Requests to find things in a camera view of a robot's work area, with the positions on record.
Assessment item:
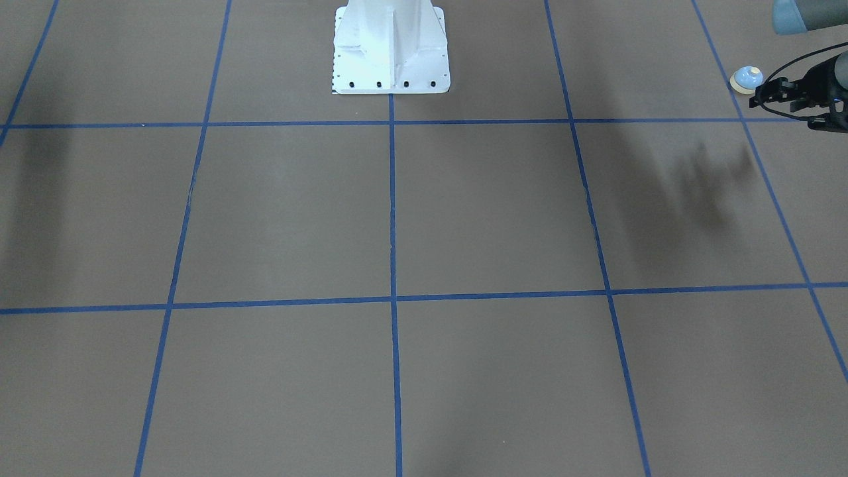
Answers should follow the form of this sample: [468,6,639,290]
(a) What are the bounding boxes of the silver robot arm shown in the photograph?
[749,1,847,133]

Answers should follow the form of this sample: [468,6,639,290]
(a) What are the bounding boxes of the blue bell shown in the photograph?
[729,66,765,95]

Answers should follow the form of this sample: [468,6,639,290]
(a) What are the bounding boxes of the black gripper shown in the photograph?
[750,56,847,133]

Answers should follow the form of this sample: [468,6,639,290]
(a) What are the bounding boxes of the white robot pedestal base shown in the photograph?
[331,1,451,95]

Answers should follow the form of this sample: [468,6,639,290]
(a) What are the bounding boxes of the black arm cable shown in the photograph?
[762,42,848,87]

